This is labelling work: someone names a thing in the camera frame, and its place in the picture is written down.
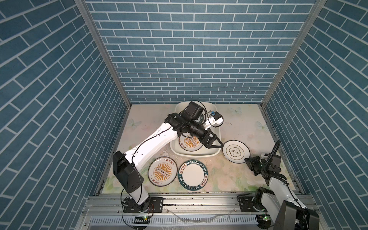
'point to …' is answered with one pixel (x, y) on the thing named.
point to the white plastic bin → (175, 149)
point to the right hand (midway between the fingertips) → (244, 156)
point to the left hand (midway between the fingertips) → (217, 141)
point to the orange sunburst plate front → (162, 171)
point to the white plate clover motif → (235, 151)
